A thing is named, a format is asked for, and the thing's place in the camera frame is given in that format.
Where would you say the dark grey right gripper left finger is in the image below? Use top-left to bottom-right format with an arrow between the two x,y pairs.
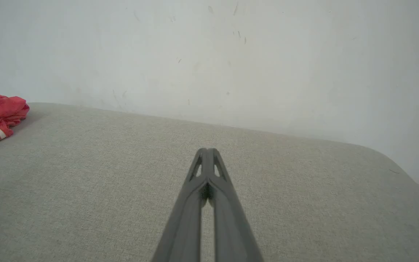
151,148 -> 208,262

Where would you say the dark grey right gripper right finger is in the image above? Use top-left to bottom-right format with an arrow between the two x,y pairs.
207,148 -> 264,262

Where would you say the grey fabric sofa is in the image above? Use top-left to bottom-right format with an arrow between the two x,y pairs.
0,102 -> 419,262

